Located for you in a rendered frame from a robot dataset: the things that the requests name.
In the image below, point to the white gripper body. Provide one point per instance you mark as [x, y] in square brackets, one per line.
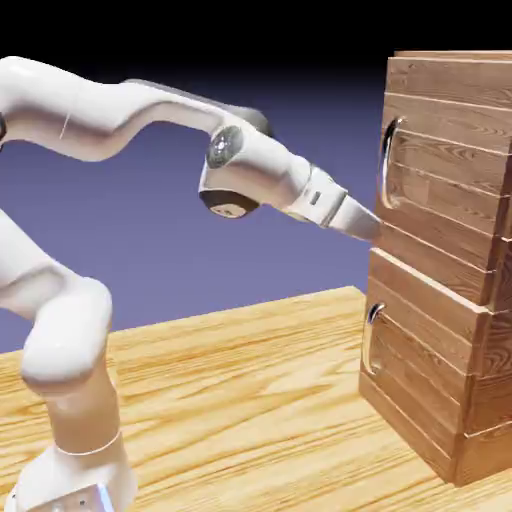
[356, 218]

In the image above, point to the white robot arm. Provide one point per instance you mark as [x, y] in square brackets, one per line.
[248, 160]

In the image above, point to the large wooden cabinet door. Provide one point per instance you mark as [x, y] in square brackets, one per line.
[444, 180]

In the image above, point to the small wooden cabinet door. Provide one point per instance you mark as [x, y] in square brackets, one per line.
[420, 360]

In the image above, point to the wooden cabinet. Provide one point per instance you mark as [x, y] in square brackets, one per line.
[492, 360]

